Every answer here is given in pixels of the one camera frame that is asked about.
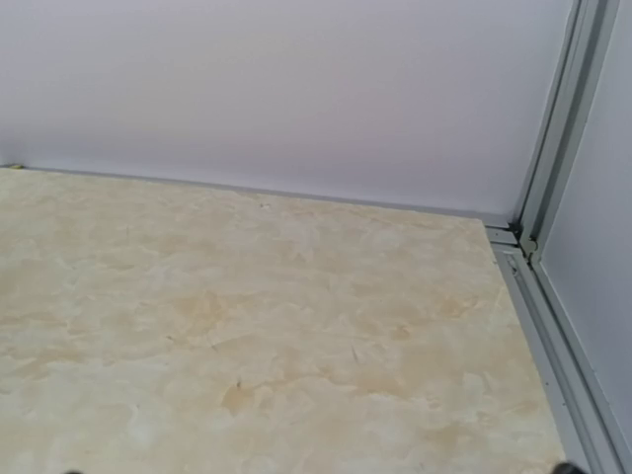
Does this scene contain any grey aluminium right corner post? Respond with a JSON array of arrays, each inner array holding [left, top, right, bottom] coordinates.
[[511, 1, 619, 247]]

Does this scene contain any grey aluminium side rail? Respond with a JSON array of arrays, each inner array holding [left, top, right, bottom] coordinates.
[[486, 225, 631, 473]]

